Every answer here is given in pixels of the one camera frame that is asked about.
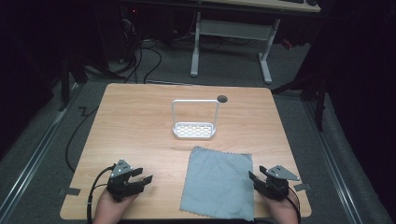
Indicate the dark round table grommet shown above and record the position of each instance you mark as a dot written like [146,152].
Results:
[222,99]

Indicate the person's right hand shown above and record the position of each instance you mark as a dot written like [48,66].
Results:
[281,210]

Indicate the grey cloth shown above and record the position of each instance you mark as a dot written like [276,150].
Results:
[218,183]

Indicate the grey tape piece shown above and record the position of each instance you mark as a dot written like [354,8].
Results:
[72,191]
[302,187]

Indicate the dark computer tower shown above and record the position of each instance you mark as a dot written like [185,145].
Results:
[129,28]

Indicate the small red object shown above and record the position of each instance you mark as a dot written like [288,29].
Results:
[287,43]

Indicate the metal floor rail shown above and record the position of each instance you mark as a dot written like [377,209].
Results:
[333,161]
[34,155]

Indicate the black stand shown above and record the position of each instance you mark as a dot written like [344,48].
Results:
[65,84]
[319,99]

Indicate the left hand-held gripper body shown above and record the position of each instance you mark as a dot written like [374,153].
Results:
[120,183]

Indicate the white-legged desk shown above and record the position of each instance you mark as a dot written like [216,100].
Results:
[233,29]

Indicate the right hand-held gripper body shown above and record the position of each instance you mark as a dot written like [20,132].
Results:
[277,185]

